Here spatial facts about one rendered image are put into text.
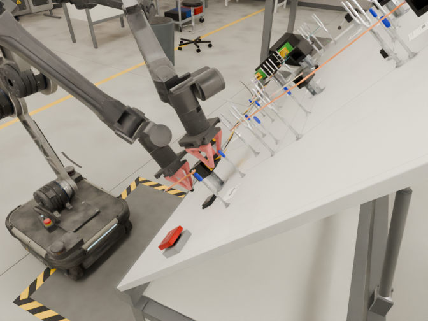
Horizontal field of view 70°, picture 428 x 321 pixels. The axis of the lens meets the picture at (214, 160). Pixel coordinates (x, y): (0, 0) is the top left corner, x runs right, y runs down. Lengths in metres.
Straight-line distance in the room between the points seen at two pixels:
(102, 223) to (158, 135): 1.26
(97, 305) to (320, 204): 1.68
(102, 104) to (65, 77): 0.10
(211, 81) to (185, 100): 0.07
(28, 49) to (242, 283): 0.82
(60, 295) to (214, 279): 1.23
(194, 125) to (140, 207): 1.69
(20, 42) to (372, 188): 0.71
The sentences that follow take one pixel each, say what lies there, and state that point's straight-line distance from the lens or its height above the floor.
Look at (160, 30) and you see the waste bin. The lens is 4.29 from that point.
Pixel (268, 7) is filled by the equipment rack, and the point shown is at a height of 1.34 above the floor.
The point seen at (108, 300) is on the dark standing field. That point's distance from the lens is 1.95.
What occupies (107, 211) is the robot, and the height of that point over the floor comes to 0.24.
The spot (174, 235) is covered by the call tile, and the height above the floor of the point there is 1.12.
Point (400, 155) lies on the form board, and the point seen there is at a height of 1.46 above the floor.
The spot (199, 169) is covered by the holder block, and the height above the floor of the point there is 1.16.
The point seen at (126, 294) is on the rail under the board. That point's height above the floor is 0.86.
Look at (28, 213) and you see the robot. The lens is 2.22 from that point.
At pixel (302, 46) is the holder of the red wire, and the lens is 1.16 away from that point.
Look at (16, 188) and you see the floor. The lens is 2.86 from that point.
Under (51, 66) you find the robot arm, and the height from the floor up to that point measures 1.40.
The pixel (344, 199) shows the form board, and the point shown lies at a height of 1.41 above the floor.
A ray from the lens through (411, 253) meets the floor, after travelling 2.37.
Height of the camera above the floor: 1.66
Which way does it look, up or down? 38 degrees down
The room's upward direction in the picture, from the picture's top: straight up
